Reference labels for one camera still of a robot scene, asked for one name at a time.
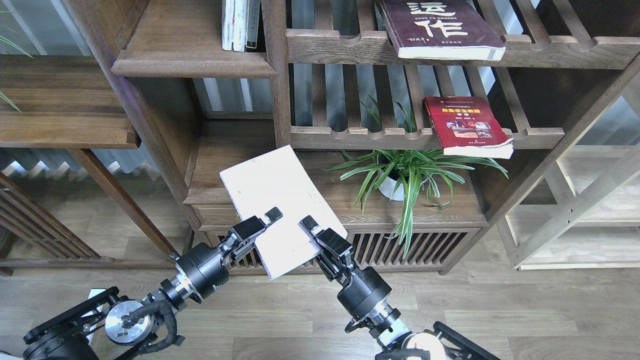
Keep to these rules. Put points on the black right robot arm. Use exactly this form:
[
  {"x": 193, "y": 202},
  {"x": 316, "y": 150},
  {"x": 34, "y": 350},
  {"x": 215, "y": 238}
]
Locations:
[{"x": 399, "y": 343}]

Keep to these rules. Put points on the dark wooden bookshelf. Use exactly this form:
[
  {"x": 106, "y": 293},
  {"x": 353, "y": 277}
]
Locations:
[{"x": 198, "y": 108}]

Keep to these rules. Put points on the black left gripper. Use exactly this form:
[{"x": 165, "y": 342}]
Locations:
[{"x": 203, "y": 269}]

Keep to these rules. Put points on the dark upright book right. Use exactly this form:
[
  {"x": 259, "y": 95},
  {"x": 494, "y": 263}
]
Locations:
[{"x": 255, "y": 33}]

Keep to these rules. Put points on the red cover book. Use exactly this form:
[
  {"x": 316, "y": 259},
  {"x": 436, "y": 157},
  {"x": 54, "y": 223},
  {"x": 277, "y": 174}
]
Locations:
[{"x": 466, "y": 127}]

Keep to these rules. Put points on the left slatted cabinet door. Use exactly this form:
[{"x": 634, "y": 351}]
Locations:
[{"x": 249, "y": 263}]

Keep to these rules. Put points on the white upright book left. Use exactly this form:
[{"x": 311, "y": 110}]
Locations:
[{"x": 227, "y": 24}]

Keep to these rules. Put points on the slatted cabinet door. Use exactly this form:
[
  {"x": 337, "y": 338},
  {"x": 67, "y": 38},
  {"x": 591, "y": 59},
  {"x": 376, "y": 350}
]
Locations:
[
  {"x": 431, "y": 249},
  {"x": 249, "y": 263}
]

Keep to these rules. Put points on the white plant pot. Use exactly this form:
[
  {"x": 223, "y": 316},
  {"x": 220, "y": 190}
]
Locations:
[{"x": 388, "y": 185}]

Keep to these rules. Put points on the maroon book with white characters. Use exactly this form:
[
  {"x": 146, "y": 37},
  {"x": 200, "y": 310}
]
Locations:
[{"x": 439, "y": 30}]

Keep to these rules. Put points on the white upright book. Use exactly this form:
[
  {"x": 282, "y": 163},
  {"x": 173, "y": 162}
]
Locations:
[
  {"x": 239, "y": 25},
  {"x": 227, "y": 24}
]

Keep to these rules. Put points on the white base post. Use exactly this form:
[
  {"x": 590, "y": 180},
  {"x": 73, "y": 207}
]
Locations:
[{"x": 95, "y": 292}]

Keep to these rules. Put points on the white paperback book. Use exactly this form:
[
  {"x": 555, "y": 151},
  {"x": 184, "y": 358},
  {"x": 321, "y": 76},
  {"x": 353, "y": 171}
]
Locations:
[{"x": 277, "y": 179}]

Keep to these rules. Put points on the dark slatted wooden rack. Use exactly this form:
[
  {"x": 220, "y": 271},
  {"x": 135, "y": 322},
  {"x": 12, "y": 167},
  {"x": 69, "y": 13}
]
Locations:
[{"x": 36, "y": 226}]

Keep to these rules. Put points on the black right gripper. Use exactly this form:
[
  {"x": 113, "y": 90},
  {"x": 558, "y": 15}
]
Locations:
[{"x": 364, "y": 292}]

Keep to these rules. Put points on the light wooden shelf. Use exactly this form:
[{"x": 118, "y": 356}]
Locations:
[{"x": 584, "y": 212}]

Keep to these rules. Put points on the right slatted cabinet door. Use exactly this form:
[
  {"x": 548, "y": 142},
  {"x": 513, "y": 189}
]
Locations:
[{"x": 431, "y": 249}]

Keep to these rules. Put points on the green spider plant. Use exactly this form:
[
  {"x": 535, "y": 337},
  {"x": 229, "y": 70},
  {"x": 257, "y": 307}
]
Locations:
[{"x": 414, "y": 171}]

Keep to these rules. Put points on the white upright book middle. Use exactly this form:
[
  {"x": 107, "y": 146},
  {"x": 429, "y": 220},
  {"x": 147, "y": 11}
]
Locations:
[{"x": 239, "y": 25}]

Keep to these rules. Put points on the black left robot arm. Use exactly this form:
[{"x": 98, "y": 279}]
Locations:
[{"x": 148, "y": 325}]

